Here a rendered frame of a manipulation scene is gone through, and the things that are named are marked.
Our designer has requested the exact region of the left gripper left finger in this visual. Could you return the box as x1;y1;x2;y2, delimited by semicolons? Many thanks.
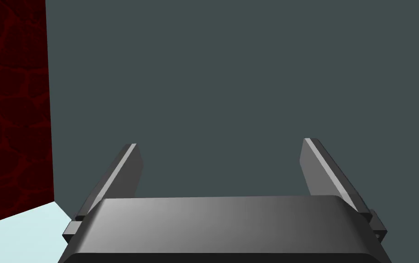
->
62;143;144;243

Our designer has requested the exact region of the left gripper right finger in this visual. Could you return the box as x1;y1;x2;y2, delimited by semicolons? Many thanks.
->
299;137;388;240

